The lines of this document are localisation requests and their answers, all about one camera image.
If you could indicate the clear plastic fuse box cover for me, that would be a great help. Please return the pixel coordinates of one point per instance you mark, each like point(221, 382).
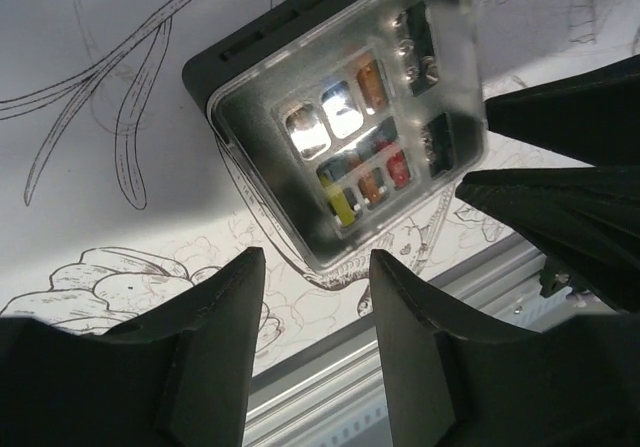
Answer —
point(431, 108)

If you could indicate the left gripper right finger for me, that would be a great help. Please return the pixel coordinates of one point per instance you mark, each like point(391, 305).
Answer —
point(485, 382)

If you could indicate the yellow blade fuse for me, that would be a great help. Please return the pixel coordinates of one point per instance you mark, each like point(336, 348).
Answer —
point(338, 201)

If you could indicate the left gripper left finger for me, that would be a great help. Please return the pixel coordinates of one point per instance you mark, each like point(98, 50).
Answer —
point(178, 375)

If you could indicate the orange blade fuse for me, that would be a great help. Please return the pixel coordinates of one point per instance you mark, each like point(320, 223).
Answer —
point(372, 187)

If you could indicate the black fuse box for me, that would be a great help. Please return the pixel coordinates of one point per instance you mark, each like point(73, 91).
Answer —
point(321, 55)

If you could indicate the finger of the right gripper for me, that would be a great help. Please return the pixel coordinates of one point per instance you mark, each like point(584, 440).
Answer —
point(585, 218)
point(591, 117)

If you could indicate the aluminium rail beam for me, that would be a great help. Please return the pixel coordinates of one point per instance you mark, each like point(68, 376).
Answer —
point(333, 393)

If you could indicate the red blade fuse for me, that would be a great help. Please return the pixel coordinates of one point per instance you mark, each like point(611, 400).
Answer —
point(397, 168)

